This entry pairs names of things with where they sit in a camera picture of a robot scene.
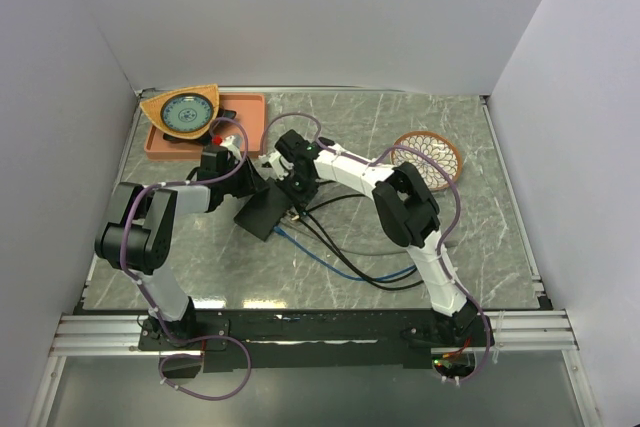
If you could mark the blue patterned round plate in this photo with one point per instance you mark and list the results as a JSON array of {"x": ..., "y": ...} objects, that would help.
[{"x": 187, "y": 112}]

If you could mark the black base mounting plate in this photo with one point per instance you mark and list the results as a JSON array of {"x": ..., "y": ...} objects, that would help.
[{"x": 285, "y": 338}]

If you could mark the black network switch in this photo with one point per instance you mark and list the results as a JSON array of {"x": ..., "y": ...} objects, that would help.
[{"x": 263, "y": 211}]

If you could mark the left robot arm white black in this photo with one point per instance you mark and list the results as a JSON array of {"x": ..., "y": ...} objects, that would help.
[{"x": 136, "y": 232}]

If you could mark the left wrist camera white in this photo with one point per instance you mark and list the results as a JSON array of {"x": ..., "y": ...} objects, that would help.
[{"x": 232, "y": 143}]

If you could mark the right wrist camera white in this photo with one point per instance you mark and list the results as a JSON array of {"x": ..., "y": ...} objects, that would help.
[{"x": 278, "y": 166}]

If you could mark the salmon pink tray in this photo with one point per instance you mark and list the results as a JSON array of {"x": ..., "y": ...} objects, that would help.
[{"x": 251, "y": 113}]

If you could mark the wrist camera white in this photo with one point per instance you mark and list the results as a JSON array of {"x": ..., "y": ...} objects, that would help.
[
  {"x": 232, "y": 143},
  {"x": 278, "y": 166}
]

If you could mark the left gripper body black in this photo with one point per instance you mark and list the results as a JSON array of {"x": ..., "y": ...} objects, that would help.
[{"x": 240, "y": 183}]

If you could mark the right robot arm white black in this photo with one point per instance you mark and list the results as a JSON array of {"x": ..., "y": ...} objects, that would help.
[{"x": 407, "y": 211}]

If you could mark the black dish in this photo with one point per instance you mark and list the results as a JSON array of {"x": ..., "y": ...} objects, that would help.
[{"x": 206, "y": 137}]

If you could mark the aluminium rail frame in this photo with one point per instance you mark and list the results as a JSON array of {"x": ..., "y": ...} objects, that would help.
[{"x": 97, "y": 376}]

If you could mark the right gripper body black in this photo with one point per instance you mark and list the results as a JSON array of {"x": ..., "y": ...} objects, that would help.
[{"x": 302, "y": 191}]

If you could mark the flower patterned brown bowl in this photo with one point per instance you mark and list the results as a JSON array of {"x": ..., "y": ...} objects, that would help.
[{"x": 438, "y": 149}]

